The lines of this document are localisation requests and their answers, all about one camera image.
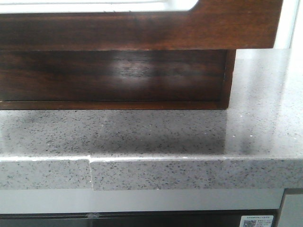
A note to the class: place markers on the dark wooden drawer cabinet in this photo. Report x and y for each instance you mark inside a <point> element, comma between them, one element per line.
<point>229,78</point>

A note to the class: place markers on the white QR code sticker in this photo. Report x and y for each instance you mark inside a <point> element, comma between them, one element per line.
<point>257,221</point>

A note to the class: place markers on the black appliance under counter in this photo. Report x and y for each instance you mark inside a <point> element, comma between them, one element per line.
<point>189,218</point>

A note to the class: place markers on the wooden drawer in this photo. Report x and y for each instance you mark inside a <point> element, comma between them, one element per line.
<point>210,25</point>
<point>118,75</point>

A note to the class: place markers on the white cabinet panel right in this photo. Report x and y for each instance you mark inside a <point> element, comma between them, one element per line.
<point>292,211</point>

